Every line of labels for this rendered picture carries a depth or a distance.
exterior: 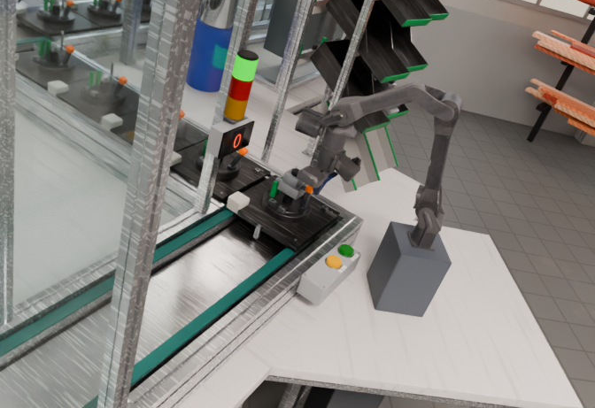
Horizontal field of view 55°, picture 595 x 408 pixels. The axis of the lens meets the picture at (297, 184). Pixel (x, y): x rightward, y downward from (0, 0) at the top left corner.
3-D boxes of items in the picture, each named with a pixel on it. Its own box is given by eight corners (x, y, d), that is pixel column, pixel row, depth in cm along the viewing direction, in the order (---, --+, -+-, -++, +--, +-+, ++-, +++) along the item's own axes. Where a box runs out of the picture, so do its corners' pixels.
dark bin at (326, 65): (386, 127, 173) (402, 111, 168) (361, 134, 164) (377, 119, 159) (336, 55, 179) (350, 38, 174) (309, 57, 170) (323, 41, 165)
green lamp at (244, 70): (258, 79, 131) (262, 59, 129) (244, 83, 127) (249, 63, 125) (241, 70, 133) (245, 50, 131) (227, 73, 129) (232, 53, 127)
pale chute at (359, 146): (369, 182, 183) (380, 180, 180) (344, 193, 173) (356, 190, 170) (342, 99, 182) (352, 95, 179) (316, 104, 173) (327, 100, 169)
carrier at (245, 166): (269, 177, 176) (279, 142, 170) (220, 204, 158) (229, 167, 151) (210, 142, 185) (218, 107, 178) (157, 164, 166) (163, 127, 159)
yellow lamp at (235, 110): (248, 117, 137) (252, 98, 134) (235, 122, 133) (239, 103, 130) (232, 108, 138) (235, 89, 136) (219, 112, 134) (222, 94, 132)
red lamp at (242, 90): (252, 98, 134) (257, 79, 131) (240, 103, 130) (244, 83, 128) (235, 89, 136) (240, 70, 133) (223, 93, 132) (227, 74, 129)
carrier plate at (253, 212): (338, 218, 168) (340, 212, 167) (295, 252, 149) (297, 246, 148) (273, 179, 176) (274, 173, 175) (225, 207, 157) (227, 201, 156)
